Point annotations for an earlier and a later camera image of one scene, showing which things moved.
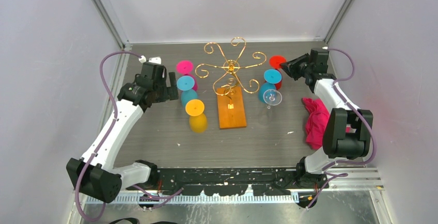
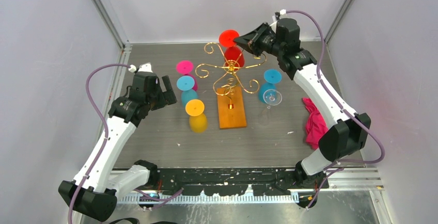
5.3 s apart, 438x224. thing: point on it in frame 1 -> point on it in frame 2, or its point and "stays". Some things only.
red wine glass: x=275 y=62 -> x=234 y=58
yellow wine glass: x=198 y=121 stays
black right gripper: x=291 y=67 -> x=245 y=40
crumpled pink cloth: x=318 y=115 stays
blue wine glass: x=271 y=77 stays
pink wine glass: x=185 y=67 stays
